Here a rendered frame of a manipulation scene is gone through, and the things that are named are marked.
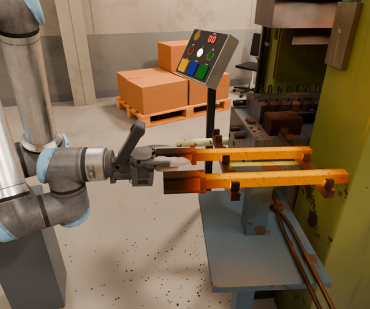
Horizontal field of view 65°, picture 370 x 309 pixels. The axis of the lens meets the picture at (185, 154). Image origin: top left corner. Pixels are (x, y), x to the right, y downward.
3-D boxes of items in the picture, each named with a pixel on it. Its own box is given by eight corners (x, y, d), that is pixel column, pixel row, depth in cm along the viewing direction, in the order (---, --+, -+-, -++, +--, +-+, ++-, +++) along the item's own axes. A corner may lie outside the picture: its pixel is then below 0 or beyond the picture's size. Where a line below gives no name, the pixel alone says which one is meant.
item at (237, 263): (212, 293, 72) (212, 287, 71) (198, 195, 107) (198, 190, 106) (331, 287, 73) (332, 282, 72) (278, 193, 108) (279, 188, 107)
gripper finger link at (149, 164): (172, 161, 75) (139, 159, 76) (171, 155, 74) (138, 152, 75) (168, 171, 71) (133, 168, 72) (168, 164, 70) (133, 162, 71)
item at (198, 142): (176, 149, 167) (176, 141, 165) (176, 145, 172) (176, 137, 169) (251, 146, 171) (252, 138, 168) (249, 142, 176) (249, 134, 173)
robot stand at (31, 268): (16, 320, 140) (-27, 225, 111) (24, 282, 159) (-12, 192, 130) (65, 307, 146) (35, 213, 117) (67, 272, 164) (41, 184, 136)
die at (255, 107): (258, 124, 118) (261, 103, 114) (245, 106, 135) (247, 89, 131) (357, 120, 121) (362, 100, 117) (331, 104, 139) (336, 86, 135)
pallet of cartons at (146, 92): (205, 92, 470) (207, 38, 431) (239, 115, 379) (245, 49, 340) (114, 102, 427) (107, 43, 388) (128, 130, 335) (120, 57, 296)
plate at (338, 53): (340, 69, 83) (356, 2, 75) (323, 63, 91) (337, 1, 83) (346, 69, 83) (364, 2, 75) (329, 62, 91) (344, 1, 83)
